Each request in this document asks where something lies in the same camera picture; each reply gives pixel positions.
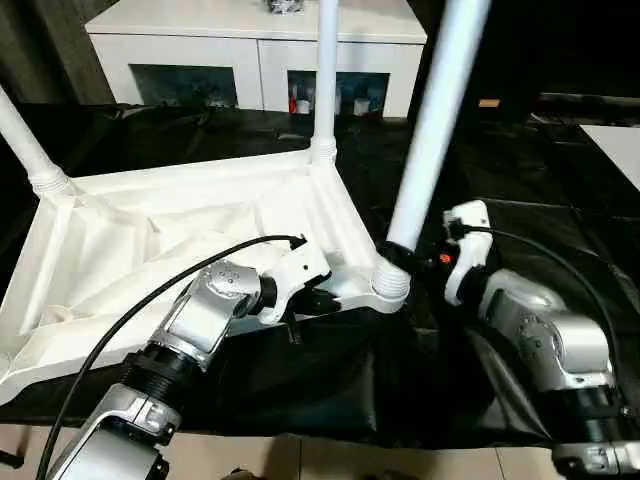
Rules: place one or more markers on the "white plastic table leg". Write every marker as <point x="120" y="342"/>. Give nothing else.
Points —
<point x="325" y="75"/>
<point x="430" y="125"/>
<point x="20" y="135"/>

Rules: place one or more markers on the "white plastic table top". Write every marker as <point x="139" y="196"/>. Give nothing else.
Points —
<point x="150" y="210"/>

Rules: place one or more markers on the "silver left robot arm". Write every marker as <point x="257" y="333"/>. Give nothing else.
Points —
<point x="200" y="320"/>

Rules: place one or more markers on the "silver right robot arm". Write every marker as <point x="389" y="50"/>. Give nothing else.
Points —
<point x="565" y="340"/>

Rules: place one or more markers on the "black plastic mat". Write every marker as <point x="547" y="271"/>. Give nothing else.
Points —
<point x="325" y="380"/>

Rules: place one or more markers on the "small white cup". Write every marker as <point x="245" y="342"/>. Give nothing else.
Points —
<point x="361" y="106"/>

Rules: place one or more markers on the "small yellow label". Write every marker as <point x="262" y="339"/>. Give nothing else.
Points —
<point x="489" y="103"/>

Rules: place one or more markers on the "white bottle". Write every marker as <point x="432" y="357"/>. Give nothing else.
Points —
<point x="345" y="100"/>

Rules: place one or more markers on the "red and white cup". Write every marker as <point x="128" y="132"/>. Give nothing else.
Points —
<point x="302" y="106"/>

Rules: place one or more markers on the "white flat board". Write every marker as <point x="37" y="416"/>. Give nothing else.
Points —
<point x="617" y="150"/>

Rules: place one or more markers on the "white cabinet with glass doors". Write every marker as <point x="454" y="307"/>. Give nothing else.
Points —
<point x="200" y="50"/>

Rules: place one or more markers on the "dark object on cabinet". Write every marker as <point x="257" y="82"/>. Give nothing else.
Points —
<point x="281" y="5"/>

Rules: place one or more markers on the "black metal stand leg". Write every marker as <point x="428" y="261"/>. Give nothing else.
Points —
<point x="10" y="457"/>

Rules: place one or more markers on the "grey curtain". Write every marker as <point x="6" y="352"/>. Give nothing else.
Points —
<point x="45" y="50"/>

